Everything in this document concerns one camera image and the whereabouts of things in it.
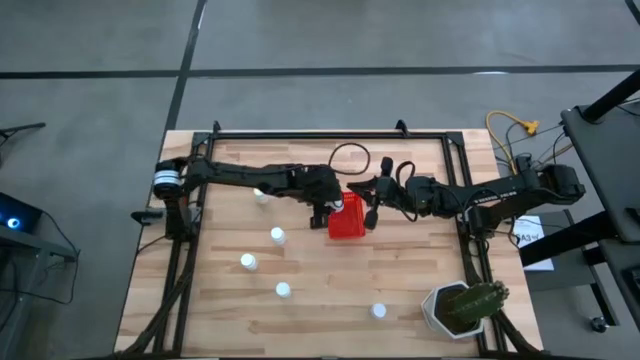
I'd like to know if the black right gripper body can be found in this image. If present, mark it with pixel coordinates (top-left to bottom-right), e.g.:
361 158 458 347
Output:
364 156 409 230

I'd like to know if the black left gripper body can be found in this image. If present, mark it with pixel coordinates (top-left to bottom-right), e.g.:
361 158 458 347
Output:
299 163 346 230

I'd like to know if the red plastic basket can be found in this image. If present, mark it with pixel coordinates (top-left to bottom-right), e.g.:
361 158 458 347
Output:
326 190 368 241

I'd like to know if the white hexagonal plant pot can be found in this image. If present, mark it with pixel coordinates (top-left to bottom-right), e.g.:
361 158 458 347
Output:
420 280 486 341

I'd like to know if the green cactus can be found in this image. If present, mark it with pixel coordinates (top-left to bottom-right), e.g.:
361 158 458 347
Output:
446 279 511 326

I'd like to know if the white paper sheet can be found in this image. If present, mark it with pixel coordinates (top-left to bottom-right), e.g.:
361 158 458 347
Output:
512 214 556 272

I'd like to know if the black side table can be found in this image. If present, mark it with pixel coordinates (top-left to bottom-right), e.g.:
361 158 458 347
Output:
519 102 640 346

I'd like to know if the black stand pole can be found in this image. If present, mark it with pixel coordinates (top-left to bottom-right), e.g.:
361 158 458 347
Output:
582 69 640 124

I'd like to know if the black computer with blue light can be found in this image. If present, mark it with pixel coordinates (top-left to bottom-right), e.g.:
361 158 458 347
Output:
0 192 44 236

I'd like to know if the grey metal stand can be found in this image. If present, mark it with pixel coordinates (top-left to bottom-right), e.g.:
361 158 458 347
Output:
0 232 81 360

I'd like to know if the black stand leg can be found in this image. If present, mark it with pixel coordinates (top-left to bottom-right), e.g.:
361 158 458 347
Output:
0 122 47 166

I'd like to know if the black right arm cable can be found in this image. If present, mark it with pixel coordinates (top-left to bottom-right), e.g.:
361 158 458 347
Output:
395 159 426 224

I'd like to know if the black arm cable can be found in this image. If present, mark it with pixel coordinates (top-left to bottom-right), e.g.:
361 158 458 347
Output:
395 159 426 224
327 142 372 177

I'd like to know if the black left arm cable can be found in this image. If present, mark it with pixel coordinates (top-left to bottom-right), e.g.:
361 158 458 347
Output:
327 142 372 177

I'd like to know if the black metal table frame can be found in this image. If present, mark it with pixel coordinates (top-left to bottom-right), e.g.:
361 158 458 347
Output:
114 119 544 360

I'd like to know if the yellow extension cable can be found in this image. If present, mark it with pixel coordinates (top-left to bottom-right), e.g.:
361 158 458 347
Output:
485 109 541 174

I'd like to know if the black clamp bracket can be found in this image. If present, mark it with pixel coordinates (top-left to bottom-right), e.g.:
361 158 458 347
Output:
130 208 166 225

